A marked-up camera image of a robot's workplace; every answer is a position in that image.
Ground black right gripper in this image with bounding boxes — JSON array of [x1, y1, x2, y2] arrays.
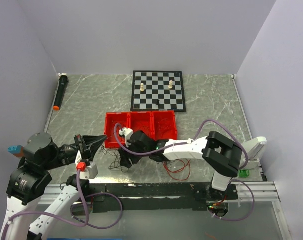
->
[[118, 141, 151, 169]]

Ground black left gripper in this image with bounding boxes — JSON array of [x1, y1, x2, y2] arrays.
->
[[41, 134, 106, 172]]

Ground red cable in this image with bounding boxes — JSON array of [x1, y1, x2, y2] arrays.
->
[[156, 116, 176, 136]]

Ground brown cable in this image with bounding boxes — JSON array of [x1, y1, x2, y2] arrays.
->
[[98, 122, 192, 181]]

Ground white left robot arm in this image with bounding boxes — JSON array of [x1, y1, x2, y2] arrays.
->
[[0, 132, 107, 240]]

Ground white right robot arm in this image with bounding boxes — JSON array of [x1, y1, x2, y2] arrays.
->
[[115, 127, 244, 199]]

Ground red three-compartment plastic tray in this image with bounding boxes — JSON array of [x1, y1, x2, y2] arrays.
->
[[104, 110, 178, 149]]

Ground black and grey chessboard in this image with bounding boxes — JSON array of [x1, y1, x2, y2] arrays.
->
[[130, 70, 187, 113]]

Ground white chess piece left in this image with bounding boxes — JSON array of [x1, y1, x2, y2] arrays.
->
[[140, 83, 145, 92]]

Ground white chess piece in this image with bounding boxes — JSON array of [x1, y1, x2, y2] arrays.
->
[[168, 80, 174, 89], [140, 83, 145, 92]]

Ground white chess piece right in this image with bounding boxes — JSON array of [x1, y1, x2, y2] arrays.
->
[[168, 80, 174, 89]]

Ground black marker with orange cap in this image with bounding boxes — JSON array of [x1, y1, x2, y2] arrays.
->
[[53, 75, 69, 111]]

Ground blue and brown toy block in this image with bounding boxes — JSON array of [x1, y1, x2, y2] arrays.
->
[[8, 145, 24, 158]]

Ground green small toy block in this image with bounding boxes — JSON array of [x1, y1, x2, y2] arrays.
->
[[238, 169, 250, 178]]

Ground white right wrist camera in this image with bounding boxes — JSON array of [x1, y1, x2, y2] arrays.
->
[[118, 127, 134, 148]]

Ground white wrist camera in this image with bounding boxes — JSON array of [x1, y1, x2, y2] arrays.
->
[[118, 127, 134, 148], [75, 150, 98, 180]]

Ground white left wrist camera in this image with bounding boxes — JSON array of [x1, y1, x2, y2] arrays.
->
[[75, 150, 98, 180]]

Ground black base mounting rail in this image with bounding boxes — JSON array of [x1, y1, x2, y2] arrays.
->
[[87, 182, 239, 213]]

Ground purple robot cable right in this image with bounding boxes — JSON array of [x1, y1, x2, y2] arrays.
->
[[113, 119, 250, 171]]

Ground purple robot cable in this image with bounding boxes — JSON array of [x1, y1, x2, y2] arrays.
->
[[0, 167, 91, 240], [113, 119, 250, 171]]

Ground purple robot cable left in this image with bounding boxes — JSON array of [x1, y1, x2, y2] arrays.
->
[[0, 167, 91, 240]]

